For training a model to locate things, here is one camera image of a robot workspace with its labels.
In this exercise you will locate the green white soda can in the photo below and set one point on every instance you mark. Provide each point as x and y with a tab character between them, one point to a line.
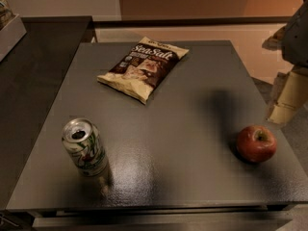
81	140

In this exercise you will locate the red apple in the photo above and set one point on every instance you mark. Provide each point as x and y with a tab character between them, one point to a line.
256	144

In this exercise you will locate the dark side table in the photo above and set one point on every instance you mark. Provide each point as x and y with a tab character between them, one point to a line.
30	77

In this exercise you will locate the brown sea salt chip bag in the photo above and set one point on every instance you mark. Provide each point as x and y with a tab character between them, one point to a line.
143	69

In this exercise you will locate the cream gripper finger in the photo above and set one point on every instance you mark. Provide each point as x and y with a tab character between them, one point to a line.
276	39
288	94

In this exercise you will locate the grey tray with snacks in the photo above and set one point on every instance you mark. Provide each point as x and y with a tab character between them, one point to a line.
12	29

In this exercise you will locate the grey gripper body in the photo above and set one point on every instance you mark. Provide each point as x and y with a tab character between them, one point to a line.
296	38

